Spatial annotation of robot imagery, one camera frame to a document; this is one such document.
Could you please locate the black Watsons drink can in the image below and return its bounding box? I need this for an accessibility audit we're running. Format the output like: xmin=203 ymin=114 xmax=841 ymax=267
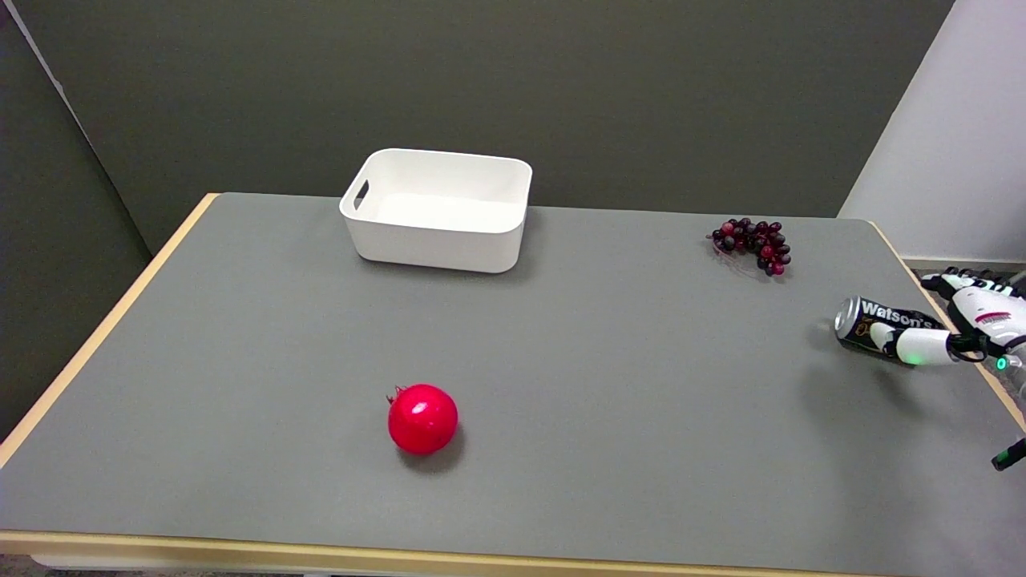
xmin=834 ymin=296 xmax=950 ymax=367

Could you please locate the white plastic storage bin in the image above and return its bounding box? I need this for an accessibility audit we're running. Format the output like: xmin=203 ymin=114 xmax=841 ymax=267
xmin=339 ymin=148 xmax=534 ymax=274

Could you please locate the red pomegranate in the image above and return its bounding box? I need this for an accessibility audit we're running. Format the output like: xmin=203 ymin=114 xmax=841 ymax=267
xmin=386 ymin=383 xmax=460 ymax=457

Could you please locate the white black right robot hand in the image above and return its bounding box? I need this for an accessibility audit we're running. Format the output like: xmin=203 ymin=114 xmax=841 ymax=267
xmin=869 ymin=268 xmax=1026 ymax=367

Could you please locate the black cable with green wrap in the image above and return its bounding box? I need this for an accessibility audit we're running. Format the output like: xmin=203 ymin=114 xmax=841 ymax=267
xmin=991 ymin=438 xmax=1026 ymax=472

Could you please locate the dark red grape bunch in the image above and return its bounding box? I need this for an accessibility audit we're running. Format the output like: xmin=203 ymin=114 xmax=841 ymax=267
xmin=707 ymin=217 xmax=793 ymax=277

